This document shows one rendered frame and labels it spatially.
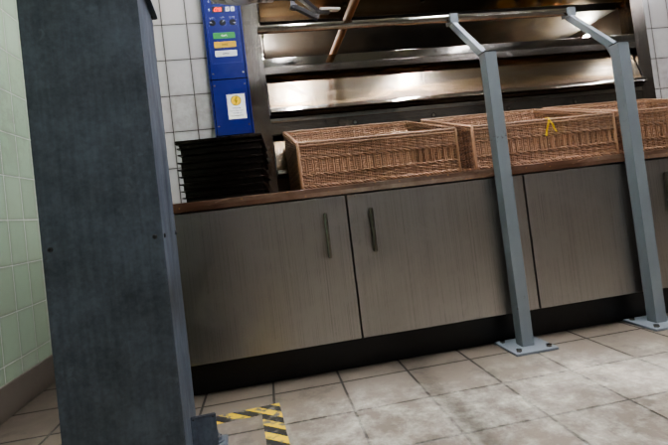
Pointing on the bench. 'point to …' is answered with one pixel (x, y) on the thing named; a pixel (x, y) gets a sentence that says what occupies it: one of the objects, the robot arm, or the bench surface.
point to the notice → (236, 106)
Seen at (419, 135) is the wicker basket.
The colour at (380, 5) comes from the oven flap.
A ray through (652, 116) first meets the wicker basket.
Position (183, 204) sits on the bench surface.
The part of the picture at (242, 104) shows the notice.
